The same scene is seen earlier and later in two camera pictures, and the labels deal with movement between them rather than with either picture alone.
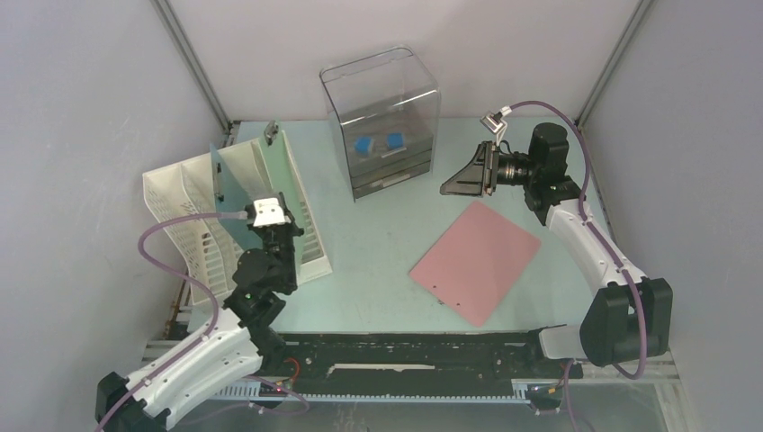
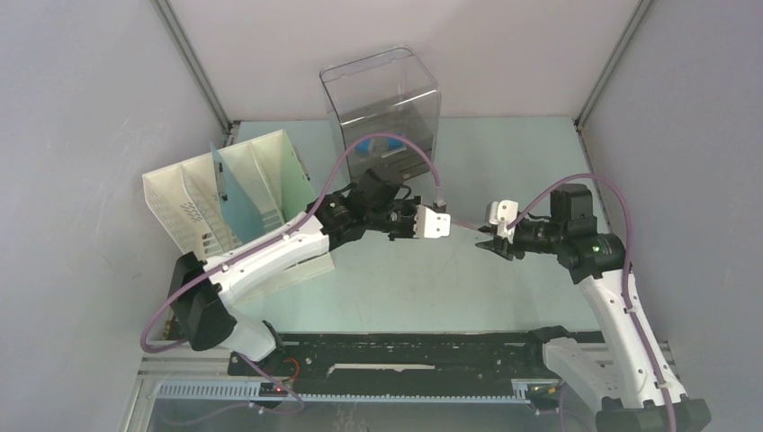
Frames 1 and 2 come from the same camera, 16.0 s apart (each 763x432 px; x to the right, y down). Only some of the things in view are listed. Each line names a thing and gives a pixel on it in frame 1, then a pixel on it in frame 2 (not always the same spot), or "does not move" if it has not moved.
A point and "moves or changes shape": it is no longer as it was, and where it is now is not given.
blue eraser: (363, 145) does not move
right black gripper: (480, 176) to (502, 247)
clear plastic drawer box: (390, 116) does not move
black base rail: (419, 361) does not move
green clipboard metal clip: (270, 132) to (303, 168)
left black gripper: (296, 231) to (410, 204)
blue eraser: (395, 140) does not move
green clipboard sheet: (282, 176) moves or changes shape
